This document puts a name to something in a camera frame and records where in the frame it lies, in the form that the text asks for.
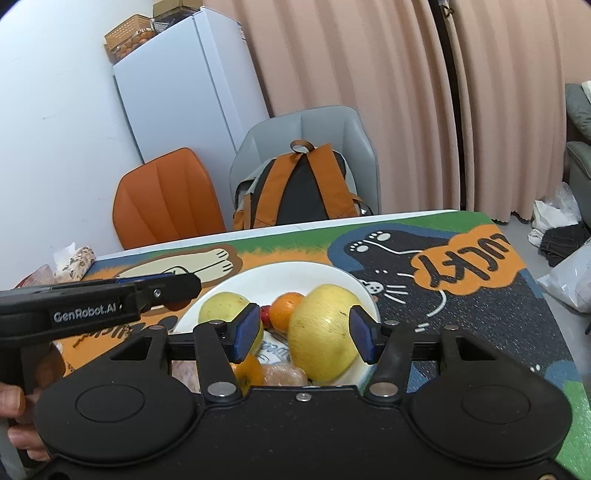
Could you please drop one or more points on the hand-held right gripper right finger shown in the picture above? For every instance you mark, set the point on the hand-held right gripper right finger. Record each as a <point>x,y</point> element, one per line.
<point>363,334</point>

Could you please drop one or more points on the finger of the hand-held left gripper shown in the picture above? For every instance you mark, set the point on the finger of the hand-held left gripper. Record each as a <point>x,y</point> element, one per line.
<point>175,290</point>
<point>143,278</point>

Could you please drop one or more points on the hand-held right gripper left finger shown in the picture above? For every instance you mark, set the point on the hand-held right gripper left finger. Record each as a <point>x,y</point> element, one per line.
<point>244,333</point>

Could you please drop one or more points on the small red fruit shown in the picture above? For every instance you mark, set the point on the small red fruit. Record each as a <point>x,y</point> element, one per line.
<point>266,316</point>

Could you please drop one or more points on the green pear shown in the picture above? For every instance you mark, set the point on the green pear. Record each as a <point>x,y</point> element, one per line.
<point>221,307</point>

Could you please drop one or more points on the orange tangerine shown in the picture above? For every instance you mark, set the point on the orange tangerine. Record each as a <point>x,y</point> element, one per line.
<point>284,311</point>

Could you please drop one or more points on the white plate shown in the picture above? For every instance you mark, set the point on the white plate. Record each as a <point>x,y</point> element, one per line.
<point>332,272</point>

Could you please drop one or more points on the person's left hand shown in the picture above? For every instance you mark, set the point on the person's left hand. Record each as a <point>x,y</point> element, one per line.
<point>16,401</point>

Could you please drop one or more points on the floral tissue pack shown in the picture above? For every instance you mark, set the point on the floral tissue pack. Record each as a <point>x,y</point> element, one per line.
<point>74,263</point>

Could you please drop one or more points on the orange chair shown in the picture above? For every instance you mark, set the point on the orange chair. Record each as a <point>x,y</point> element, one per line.
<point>166,198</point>

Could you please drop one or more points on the printed cat table mat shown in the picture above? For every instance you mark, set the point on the printed cat table mat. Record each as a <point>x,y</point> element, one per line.
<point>498,323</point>

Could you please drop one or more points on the orange and black backpack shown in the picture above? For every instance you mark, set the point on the orange and black backpack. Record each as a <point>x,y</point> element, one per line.
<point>300,189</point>

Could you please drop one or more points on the white refrigerator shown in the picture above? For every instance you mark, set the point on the white refrigerator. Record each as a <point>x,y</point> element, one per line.
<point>184,92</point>

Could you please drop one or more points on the grey chair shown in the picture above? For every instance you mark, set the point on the grey chair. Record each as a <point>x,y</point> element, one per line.
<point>355,138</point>

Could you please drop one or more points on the black clothes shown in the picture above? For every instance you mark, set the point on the black clothes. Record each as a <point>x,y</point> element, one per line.
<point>563,242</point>

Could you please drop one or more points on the pink curtain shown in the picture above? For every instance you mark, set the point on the pink curtain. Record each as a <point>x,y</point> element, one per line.
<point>351,69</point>
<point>517,101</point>

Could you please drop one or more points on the dark storage box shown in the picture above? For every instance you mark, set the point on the dark storage box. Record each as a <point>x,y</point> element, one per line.
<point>178,11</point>

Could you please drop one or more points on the grey sofa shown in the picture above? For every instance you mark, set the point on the grey sofa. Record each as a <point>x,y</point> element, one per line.
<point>579,134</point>

